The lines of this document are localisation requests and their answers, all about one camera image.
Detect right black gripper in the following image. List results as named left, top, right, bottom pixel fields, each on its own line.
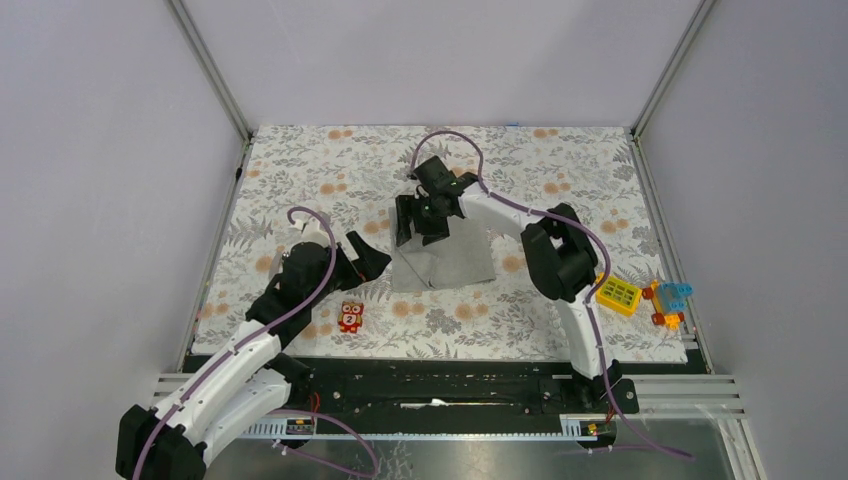
left=396, top=193, right=451, bottom=247

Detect grey cloth napkin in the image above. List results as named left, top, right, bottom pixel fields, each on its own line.
left=390, top=217, right=496, bottom=293

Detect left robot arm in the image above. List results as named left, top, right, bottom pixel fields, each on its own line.
left=115, top=232, right=391, bottom=479

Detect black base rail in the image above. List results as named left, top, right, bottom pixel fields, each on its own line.
left=267, top=354, right=640, bottom=436

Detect floral patterned tablecloth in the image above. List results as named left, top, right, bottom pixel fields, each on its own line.
left=190, top=125, right=664, bottom=361

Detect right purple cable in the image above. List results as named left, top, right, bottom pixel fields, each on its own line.
left=409, top=129, right=697, bottom=462

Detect yellow green toy window block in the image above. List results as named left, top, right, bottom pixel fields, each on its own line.
left=595, top=273, right=642, bottom=317

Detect red owl toy block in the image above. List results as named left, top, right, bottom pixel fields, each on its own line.
left=337, top=301, right=365, bottom=334

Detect purple cable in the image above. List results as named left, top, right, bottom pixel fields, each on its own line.
left=409, top=129, right=697, bottom=462
left=131, top=205, right=340, bottom=480

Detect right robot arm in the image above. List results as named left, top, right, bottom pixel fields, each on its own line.
left=395, top=156, right=628, bottom=415

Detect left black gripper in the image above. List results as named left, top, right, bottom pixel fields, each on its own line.
left=306, top=230, right=390, bottom=307

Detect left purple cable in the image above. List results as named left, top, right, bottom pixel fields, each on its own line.
left=131, top=205, right=340, bottom=480

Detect small colourful toy blocks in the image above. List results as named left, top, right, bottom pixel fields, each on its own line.
left=641, top=281, right=694, bottom=331

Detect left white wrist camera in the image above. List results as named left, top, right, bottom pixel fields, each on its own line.
left=291, top=216, right=330, bottom=247

